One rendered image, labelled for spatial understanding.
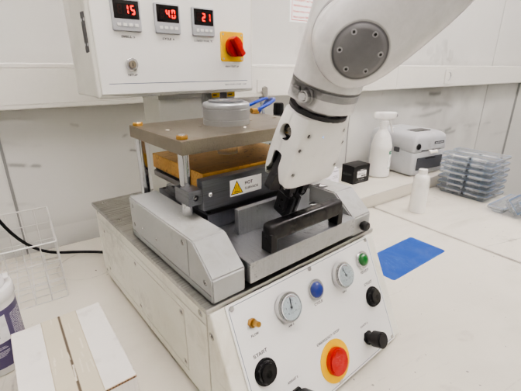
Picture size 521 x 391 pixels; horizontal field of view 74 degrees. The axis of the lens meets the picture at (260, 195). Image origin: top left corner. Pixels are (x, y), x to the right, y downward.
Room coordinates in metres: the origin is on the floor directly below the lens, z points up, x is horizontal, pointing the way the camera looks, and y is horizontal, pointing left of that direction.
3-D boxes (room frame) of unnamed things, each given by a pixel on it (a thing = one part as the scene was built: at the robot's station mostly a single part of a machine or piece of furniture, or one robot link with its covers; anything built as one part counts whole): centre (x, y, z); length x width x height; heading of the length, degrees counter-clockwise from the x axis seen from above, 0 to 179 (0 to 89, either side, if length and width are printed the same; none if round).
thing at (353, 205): (0.63, -0.10, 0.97); 0.26 x 0.05 x 0.07; 40
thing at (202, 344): (0.60, 0.04, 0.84); 0.53 x 0.37 x 0.17; 40
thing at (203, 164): (0.60, 0.05, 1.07); 0.22 x 0.17 x 0.10; 130
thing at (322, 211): (0.45, -0.06, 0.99); 0.15 x 0.02 x 0.04; 130
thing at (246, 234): (0.56, 0.02, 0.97); 0.30 x 0.22 x 0.08; 40
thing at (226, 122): (0.64, 0.06, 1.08); 0.31 x 0.24 x 0.13; 130
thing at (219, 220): (0.60, 0.05, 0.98); 0.20 x 0.17 x 0.03; 130
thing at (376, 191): (1.27, -0.37, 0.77); 0.84 x 0.30 x 0.04; 125
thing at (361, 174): (1.26, -0.36, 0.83); 0.09 x 0.06 x 0.07; 125
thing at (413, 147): (1.44, -0.62, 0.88); 0.25 x 0.20 x 0.17; 29
